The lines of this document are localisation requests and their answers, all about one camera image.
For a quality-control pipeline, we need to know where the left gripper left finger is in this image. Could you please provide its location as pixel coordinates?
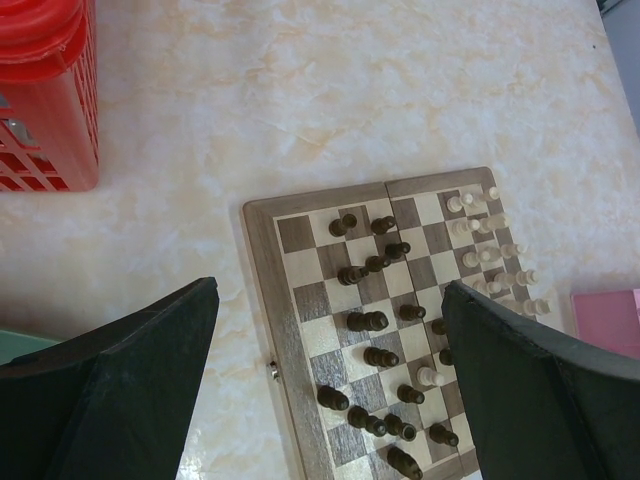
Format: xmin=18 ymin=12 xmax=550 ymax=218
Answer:
xmin=1 ymin=277 xmax=219 ymax=479

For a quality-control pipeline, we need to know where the pink plastic box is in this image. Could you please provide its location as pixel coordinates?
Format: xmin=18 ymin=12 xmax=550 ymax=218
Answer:
xmin=571 ymin=289 xmax=640 ymax=359

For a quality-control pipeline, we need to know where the dark green box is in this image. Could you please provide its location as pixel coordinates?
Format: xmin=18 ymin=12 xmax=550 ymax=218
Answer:
xmin=0 ymin=330 xmax=59 ymax=365

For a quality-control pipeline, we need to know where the red plastic basket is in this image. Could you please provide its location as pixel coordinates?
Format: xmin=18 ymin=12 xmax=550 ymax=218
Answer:
xmin=1 ymin=1 xmax=99 ymax=192

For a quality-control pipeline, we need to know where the wooden chess board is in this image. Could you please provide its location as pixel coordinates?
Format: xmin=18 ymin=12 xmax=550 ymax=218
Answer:
xmin=243 ymin=167 xmax=551 ymax=479

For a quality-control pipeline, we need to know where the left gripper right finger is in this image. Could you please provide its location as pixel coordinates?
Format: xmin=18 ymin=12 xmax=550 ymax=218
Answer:
xmin=441 ymin=280 xmax=639 ymax=479

